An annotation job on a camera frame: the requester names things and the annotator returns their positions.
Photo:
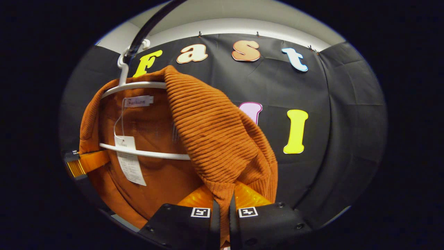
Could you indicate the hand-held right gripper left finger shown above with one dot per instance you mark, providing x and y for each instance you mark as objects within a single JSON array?
[{"x": 215, "y": 225}]

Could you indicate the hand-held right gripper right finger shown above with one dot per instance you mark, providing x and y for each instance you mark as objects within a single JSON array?
[{"x": 232, "y": 225}]

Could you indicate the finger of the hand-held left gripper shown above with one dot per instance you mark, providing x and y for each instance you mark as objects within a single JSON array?
[
  {"x": 92, "y": 194},
  {"x": 90, "y": 162}
]

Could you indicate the white plastic clothes hanger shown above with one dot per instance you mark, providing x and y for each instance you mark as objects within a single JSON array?
[{"x": 124, "y": 74}]

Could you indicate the black backdrop cloth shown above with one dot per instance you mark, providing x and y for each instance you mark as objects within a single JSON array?
[{"x": 347, "y": 121}]

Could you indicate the black clothes rail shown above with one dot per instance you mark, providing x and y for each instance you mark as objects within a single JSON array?
[{"x": 144, "y": 29}]

